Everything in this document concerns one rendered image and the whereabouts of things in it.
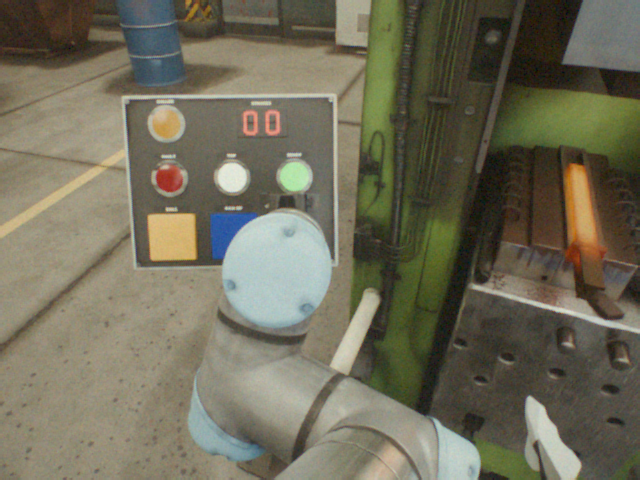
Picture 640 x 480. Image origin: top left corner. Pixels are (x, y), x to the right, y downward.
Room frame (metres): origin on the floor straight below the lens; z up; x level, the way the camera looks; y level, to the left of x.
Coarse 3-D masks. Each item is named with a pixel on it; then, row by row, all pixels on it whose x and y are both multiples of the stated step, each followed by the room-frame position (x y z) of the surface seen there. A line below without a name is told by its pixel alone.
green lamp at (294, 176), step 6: (294, 162) 0.60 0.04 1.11; (288, 168) 0.59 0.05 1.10; (294, 168) 0.59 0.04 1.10; (300, 168) 0.59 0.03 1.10; (282, 174) 0.59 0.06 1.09; (288, 174) 0.59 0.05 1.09; (294, 174) 0.59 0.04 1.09; (300, 174) 0.59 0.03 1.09; (306, 174) 0.59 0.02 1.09; (282, 180) 0.58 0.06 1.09; (288, 180) 0.58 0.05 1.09; (294, 180) 0.58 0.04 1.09; (300, 180) 0.58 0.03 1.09; (306, 180) 0.58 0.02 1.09; (288, 186) 0.58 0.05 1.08; (294, 186) 0.58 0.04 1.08; (300, 186) 0.58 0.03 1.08
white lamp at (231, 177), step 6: (222, 168) 0.59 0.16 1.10; (228, 168) 0.59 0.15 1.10; (234, 168) 0.59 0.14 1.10; (240, 168) 0.59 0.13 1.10; (222, 174) 0.59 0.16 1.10; (228, 174) 0.59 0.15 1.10; (234, 174) 0.59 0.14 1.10; (240, 174) 0.59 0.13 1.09; (222, 180) 0.58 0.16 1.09; (228, 180) 0.58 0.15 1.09; (234, 180) 0.58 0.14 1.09; (240, 180) 0.58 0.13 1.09; (222, 186) 0.58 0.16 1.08; (228, 186) 0.58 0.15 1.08; (234, 186) 0.58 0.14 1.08; (240, 186) 0.58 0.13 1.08
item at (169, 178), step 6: (162, 168) 0.59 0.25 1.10; (168, 168) 0.59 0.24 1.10; (174, 168) 0.59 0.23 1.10; (156, 174) 0.58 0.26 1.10; (162, 174) 0.58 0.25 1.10; (168, 174) 0.58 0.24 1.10; (174, 174) 0.58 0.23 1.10; (180, 174) 0.58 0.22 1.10; (156, 180) 0.58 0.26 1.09; (162, 180) 0.58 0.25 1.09; (168, 180) 0.58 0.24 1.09; (174, 180) 0.58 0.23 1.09; (180, 180) 0.58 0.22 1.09; (162, 186) 0.57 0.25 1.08; (168, 186) 0.57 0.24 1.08; (174, 186) 0.57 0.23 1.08; (180, 186) 0.58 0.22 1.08
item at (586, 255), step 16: (576, 176) 0.74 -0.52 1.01; (576, 192) 0.68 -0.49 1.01; (576, 208) 0.62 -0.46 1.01; (576, 224) 0.57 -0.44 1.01; (592, 224) 0.57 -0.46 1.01; (576, 240) 0.52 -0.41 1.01; (592, 240) 0.53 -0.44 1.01; (576, 256) 0.50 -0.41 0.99; (592, 256) 0.48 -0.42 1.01; (576, 272) 0.47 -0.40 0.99; (592, 272) 0.44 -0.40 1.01; (576, 288) 0.44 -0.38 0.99; (592, 288) 0.42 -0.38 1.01
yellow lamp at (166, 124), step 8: (160, 112) 0.63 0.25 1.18; (168, 112) 0.63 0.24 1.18; (160, 120) 0.63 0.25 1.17; (168, 120) 0.63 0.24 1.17; (176, 120) 0.63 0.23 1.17; (160, 128) 0.62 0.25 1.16; (168, 128) 0.62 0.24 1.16; (176, 128) 0.62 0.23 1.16; (160, 136) 0.61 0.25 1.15; (168, 136) 0.61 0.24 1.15
